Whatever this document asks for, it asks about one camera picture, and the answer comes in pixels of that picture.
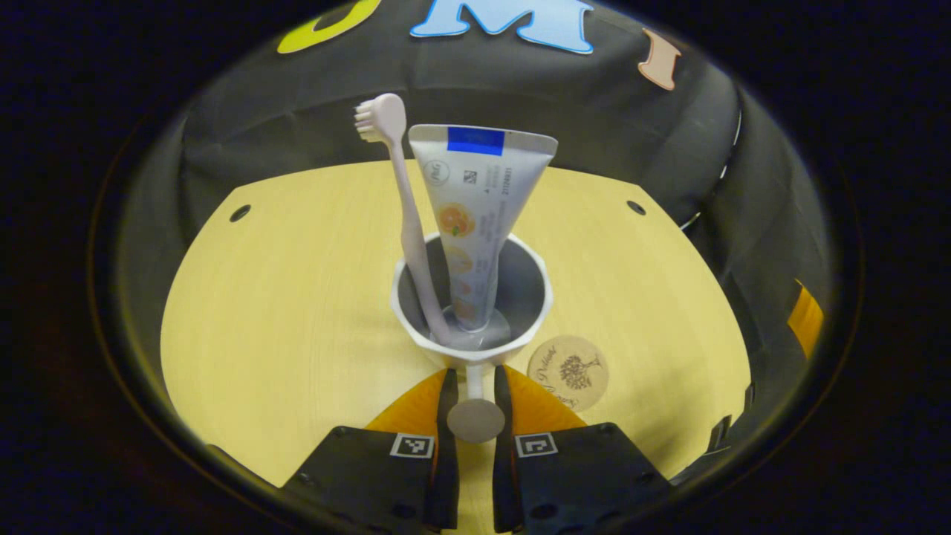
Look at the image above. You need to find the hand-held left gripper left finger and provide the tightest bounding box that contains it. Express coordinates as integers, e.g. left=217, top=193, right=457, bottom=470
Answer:
left=286, top=367, right=461, bottom=534

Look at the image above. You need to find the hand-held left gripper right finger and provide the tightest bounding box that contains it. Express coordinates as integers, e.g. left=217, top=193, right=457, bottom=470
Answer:
left=493, top=364, right=671, bottom=534

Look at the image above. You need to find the round cork coaster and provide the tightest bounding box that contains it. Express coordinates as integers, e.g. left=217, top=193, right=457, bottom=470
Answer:
left=527, top=334, right=610, bottom=413

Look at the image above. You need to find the white cup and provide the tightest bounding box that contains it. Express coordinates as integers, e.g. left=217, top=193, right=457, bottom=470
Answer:
left=390, top=232, right=554, bottom=445

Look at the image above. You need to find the white toothpaste tube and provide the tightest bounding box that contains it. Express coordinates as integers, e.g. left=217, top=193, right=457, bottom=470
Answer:
left=408, top=124, right=559, bottom=334

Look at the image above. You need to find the pale pink toothbrush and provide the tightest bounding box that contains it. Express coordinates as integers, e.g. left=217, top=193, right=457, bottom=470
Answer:
left=354, top=93, right=455, bottom=348

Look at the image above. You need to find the dark object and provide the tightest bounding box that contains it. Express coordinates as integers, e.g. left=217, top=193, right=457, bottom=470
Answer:
left=704, top=383, right=757, bottom=455

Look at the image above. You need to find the black backdrop cloth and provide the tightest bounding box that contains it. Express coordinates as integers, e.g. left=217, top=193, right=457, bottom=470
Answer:
left=111, top=0, right=840, bottom=447

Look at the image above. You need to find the white cable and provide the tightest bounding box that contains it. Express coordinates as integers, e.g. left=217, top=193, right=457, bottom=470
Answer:
left=680, top=108, right=744, bottom=233

